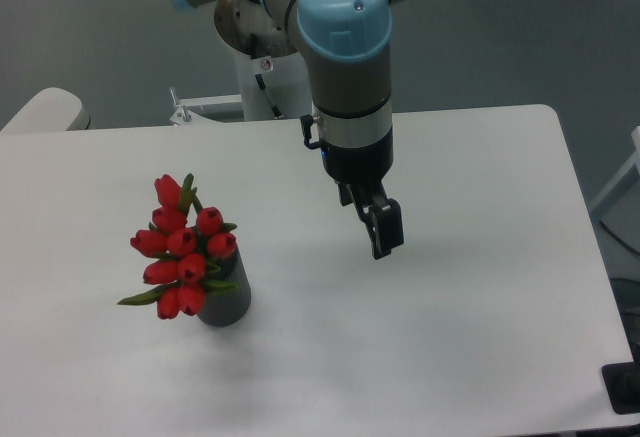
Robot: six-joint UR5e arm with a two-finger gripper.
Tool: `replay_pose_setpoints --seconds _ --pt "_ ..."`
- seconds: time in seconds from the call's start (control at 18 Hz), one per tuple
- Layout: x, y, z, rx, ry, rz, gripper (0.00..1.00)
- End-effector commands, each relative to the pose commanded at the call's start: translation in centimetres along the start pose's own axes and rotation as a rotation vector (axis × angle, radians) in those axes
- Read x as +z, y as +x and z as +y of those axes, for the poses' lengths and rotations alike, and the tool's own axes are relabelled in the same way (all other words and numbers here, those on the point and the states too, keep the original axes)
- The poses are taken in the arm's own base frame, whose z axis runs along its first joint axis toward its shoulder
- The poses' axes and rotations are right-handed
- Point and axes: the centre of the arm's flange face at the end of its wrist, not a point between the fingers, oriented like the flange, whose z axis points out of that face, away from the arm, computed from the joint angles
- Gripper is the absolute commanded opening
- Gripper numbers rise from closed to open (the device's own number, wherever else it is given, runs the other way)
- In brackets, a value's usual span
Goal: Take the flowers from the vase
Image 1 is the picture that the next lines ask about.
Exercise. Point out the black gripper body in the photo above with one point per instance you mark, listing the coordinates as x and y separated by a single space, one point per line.
354 151

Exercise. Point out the red tulip bouquet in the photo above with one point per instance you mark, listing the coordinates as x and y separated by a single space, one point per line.
186 243

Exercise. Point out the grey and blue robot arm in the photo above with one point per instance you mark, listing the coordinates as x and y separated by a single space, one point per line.
345 45

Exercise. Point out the grey ribbed vase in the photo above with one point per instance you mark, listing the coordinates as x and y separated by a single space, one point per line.
226 307

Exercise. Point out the black device at table edge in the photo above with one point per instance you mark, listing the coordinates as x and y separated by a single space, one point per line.
622 386

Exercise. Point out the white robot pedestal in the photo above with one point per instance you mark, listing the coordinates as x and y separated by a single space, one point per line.
271 75

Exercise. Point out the white frame at right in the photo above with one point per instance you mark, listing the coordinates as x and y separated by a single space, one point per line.
619 184

